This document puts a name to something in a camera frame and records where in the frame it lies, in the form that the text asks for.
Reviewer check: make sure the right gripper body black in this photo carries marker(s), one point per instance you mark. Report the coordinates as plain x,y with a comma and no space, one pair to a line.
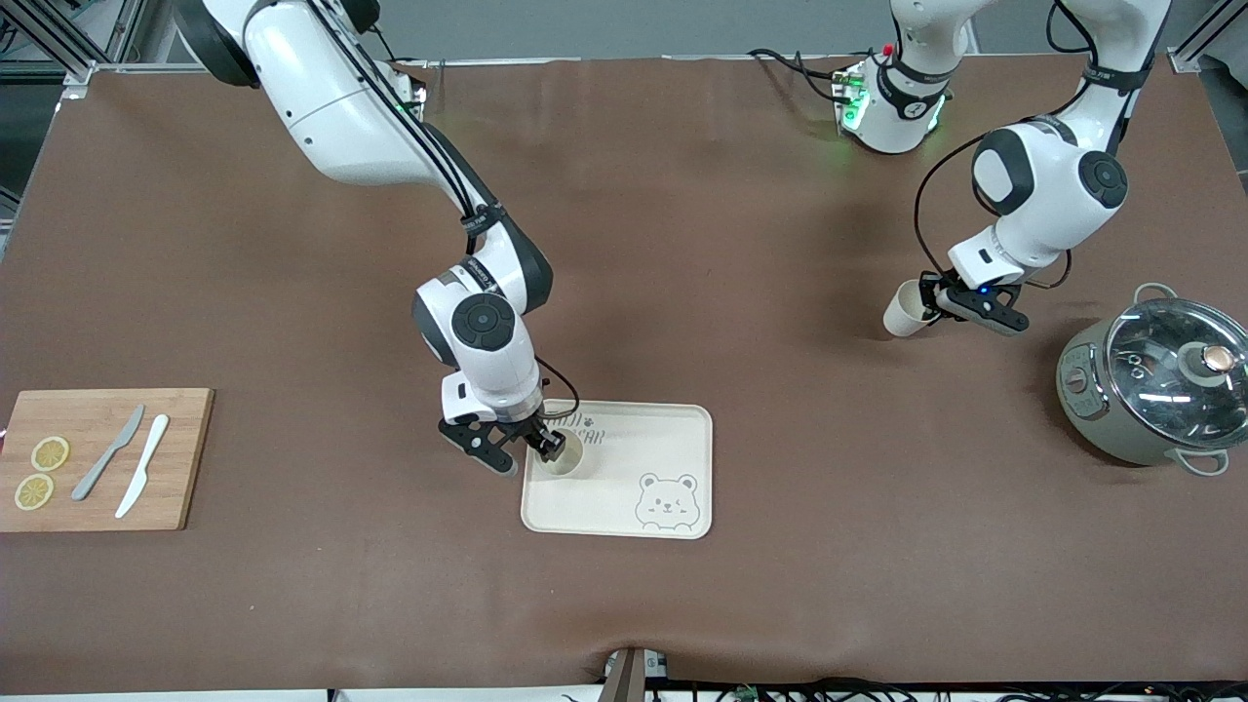
529,429

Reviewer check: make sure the white plastic cup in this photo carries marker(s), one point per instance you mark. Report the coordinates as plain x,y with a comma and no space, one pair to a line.
572,460

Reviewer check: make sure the cream paper cup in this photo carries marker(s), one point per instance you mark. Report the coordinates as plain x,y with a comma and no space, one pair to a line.
902,314

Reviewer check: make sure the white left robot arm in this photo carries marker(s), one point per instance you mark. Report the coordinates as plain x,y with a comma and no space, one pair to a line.
1043,195

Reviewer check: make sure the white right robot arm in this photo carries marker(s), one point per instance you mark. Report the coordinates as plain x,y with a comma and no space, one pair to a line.
331,107

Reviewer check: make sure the cream bear print tray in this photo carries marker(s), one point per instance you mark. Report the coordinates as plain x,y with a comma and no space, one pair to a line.
624,507

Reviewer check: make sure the grey-green electric pot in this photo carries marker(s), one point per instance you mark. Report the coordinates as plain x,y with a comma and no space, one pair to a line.
1102,429

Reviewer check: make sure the glass pot lid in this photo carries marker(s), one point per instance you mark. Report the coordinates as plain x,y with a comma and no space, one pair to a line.
1160,390

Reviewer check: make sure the bamboo cutting board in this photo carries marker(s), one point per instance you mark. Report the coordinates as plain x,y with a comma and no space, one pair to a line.
185,487

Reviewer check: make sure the white plastic knife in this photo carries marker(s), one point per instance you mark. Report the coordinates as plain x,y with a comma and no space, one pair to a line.
139,468

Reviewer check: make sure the grey plastic knife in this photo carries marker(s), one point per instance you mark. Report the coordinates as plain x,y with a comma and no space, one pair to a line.
107,453

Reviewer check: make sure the lemon slice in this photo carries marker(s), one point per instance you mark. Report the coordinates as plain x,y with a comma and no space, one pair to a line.
34,491
50,453

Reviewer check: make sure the metal bracket at table edge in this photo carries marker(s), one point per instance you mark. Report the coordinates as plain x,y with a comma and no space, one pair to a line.
624,678

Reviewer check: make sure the aluminium frame profile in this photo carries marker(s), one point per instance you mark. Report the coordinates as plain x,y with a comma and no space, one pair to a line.
1204,39
127,29

